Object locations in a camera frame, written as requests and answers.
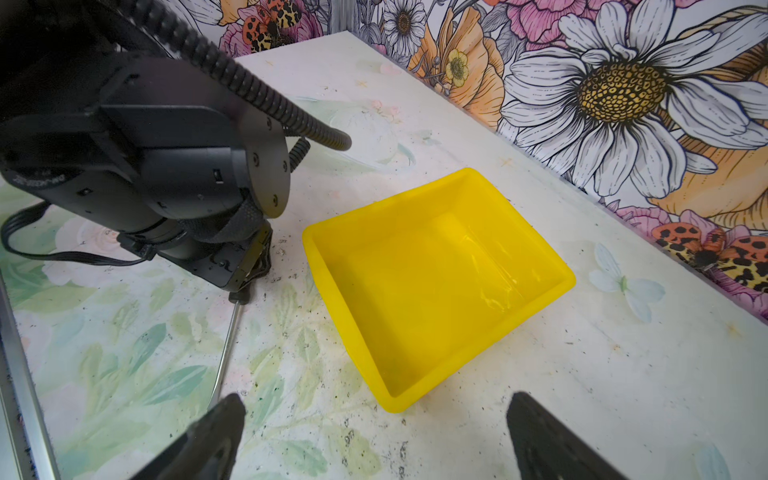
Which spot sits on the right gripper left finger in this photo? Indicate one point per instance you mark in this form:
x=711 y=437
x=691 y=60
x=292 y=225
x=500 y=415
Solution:
x=206 y=450

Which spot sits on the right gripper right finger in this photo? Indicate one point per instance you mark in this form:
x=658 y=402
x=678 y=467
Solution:
x=545 y=448

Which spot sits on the black handled screwdriver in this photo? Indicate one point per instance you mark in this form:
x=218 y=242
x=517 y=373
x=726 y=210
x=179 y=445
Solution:
x=238 y=299

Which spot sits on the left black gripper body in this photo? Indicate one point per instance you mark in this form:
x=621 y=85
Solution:
x=174 y=162

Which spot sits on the yellow plastic bin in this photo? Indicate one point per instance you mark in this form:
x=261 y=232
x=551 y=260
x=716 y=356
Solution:
x=421 y=283

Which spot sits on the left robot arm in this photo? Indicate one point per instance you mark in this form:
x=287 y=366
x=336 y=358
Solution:
x=56 y=29

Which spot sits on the aluminium front rail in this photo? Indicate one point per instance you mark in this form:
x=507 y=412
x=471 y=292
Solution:
x=26 y=450

